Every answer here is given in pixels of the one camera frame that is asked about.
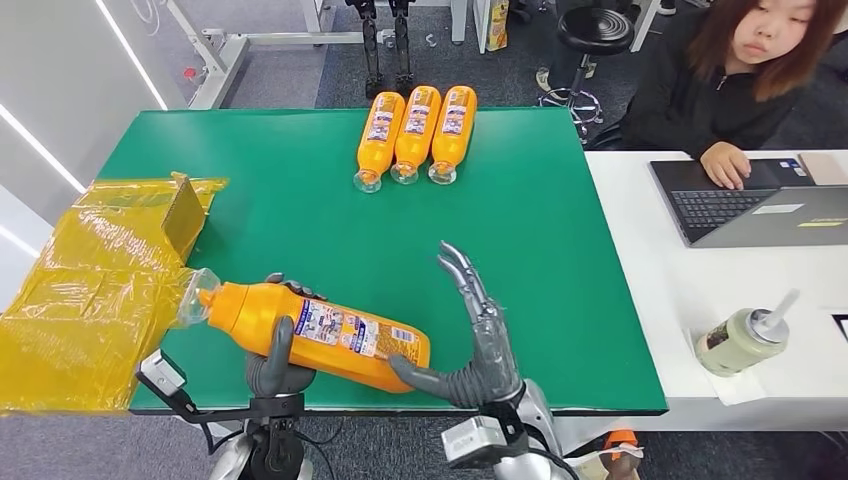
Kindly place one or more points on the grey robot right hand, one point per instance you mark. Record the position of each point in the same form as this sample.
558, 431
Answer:
493, 358

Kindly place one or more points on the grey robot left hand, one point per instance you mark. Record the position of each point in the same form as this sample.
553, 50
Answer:
278, 378

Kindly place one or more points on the person's right hand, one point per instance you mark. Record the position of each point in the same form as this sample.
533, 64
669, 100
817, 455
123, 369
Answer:
725, 166

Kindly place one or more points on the orange bottle with clear cap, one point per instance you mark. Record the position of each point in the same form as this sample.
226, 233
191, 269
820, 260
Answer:
258, 318
378, 142
452, 136
414, 136

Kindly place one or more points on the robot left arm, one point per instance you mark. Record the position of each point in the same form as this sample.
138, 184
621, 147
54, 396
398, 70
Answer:
278, 444

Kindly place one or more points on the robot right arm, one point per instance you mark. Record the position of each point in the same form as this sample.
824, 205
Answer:
543, 424

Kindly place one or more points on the dark grey laptop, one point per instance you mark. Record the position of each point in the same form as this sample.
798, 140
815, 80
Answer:
722, 205

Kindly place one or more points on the person at laptop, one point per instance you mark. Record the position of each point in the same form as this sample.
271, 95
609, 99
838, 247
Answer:
689, 106

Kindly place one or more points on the green table mat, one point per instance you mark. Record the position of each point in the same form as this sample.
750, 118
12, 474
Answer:
530, 265

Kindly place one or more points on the orange and white object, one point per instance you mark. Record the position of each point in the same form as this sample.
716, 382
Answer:
621, 440

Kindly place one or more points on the white drinking straw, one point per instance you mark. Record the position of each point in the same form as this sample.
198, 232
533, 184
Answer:
782, 308

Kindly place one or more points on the pale drink cup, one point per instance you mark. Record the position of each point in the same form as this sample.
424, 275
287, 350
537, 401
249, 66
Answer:
735, 341

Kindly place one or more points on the black round stool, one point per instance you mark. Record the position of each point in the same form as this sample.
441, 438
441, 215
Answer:
593, 30

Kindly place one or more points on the yellow plastic wrapped box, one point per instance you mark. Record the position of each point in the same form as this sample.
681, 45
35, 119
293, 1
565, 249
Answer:
86, 298

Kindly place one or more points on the white paper napkin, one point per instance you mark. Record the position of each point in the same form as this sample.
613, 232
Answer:
735, 387

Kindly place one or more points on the yellow carton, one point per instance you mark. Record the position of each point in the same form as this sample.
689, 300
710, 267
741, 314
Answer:
498, 26

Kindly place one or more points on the small red object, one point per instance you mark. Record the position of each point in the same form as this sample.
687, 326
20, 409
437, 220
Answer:
191, 74

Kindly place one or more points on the white and black humanoid robot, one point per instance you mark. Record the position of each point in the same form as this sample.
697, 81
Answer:
371, 46

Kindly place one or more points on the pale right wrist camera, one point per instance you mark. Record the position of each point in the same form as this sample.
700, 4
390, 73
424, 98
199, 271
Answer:
474, 440

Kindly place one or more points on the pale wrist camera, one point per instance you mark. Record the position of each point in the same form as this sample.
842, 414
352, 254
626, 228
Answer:
474, 440
159, 374

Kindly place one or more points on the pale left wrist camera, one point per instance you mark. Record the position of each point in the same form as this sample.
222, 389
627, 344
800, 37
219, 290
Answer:
159, 374

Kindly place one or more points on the white metal frame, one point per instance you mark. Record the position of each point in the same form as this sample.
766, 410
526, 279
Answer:
228, 53

